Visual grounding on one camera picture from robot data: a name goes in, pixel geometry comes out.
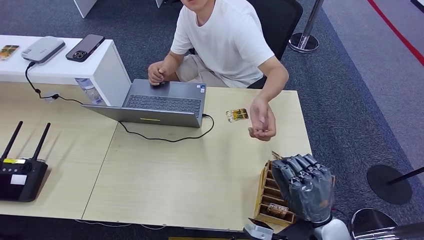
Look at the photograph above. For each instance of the grey flat box device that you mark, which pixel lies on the grey flat box device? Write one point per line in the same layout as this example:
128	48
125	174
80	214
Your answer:
43	49

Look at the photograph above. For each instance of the person's left forearm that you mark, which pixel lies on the person's left forearm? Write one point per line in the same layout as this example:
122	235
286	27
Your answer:
273	84

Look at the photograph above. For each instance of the black office chair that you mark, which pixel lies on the black office chair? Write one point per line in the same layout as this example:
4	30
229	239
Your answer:
281	23

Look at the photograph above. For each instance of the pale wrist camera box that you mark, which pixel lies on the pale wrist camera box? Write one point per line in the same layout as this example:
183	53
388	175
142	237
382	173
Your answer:
256	232

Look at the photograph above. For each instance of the person's right hand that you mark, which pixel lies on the person's right hand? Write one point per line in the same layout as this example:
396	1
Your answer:
159	73

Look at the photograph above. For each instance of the black smartphone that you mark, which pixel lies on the black smartphone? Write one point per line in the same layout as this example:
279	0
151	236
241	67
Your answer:
84	48

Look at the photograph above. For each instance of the person's right forearm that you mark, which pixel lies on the person's right forearm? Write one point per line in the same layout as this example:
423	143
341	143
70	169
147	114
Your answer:
172	63

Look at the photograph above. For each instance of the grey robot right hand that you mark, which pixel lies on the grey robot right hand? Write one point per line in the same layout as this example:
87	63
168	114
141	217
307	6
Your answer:
308	192

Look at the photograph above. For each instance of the black round stanchion base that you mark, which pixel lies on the black round stanchion base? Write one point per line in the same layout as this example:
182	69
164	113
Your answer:
387	188

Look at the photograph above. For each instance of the person's left hand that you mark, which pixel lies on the person's left hand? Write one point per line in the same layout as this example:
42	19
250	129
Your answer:
263	119

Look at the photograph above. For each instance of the wooden slotted card rack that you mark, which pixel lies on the wooden slotted card rack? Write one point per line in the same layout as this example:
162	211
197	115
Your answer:
265	198

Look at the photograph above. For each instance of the sticker on cabinet side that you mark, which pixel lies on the sticker on cabinet side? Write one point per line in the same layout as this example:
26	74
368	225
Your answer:
89	91

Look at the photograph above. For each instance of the black router with two antennas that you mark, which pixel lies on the black router with two antennas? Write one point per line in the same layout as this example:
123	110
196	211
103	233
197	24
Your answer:
20	182

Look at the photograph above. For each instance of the chrome round stanchion base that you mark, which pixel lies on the chrome round stanchion base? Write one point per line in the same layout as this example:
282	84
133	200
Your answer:
371	222

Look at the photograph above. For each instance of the person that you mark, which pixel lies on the person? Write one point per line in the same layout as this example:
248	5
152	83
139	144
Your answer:
228	39

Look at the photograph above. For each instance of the stack of hotel cards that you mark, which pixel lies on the stack of hotel cards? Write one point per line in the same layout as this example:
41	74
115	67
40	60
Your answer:
236	115

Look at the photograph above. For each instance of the chrome stanchion post with base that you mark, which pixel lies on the chrome stanchion post with base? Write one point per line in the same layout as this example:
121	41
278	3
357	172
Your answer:
303	43

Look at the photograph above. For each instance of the white furniture panel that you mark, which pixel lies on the white furniture panel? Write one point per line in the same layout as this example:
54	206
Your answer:
84	6
159	2

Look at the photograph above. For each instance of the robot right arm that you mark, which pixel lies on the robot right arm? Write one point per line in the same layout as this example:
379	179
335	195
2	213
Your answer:
331	230

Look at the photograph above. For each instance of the hotel card with brown print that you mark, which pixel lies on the hotel card with brown print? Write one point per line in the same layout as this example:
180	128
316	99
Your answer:
277	210

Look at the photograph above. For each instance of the white cabinet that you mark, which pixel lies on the white cabinet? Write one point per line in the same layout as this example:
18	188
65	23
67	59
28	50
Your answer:
66	69

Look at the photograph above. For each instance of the single hotel card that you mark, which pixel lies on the single hotel card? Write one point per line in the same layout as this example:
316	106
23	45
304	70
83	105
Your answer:
8	52

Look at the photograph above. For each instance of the grey laptop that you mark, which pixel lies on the grey laptop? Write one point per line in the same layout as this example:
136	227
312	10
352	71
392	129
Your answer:
162	102

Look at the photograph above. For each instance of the red barrier belt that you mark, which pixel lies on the red barrier belt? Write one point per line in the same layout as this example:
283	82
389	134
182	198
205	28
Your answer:
397	33

